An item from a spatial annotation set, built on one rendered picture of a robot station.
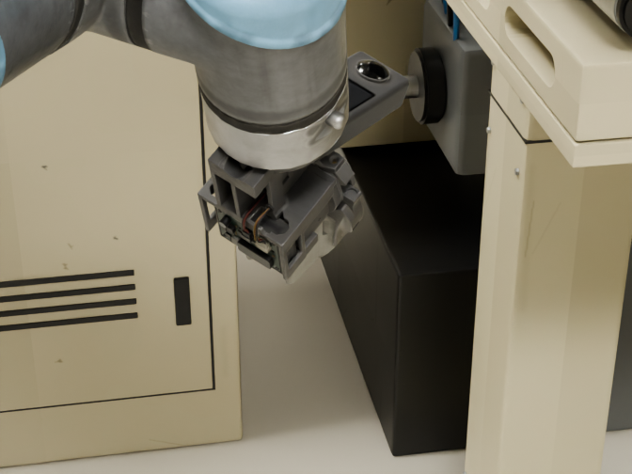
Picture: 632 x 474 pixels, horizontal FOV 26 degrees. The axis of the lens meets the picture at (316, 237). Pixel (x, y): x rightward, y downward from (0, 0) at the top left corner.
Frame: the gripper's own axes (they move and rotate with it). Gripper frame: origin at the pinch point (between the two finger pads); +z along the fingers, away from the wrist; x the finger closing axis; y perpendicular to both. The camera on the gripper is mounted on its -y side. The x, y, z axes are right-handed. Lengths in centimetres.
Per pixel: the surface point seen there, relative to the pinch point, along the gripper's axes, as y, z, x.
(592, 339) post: -26, 48, 16
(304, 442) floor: -10, 93, -14
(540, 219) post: -28.5, 33.3, 6.9
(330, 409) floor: -17, 97, -15
